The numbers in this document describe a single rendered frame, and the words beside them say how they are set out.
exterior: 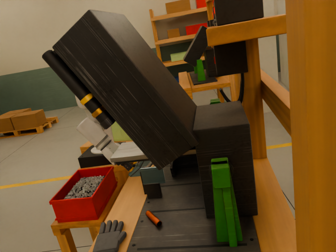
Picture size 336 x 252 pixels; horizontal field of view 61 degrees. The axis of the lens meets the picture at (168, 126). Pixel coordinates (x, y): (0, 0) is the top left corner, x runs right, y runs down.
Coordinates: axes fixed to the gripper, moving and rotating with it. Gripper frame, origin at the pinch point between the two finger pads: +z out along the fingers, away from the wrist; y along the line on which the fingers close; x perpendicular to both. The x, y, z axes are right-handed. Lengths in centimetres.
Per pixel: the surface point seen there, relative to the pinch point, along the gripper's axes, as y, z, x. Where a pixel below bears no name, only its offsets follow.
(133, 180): 6.4, 6.1, -0.3
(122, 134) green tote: -83, -9, -31
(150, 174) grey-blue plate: 23.3, 5.2, 17.7
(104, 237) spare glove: 49.7, 4.9, 2.3
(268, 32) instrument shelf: 59, -11, 82
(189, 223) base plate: 42, 23, 24
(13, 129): -412, -164, -369
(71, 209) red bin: 22.1, -6.0, -23.8
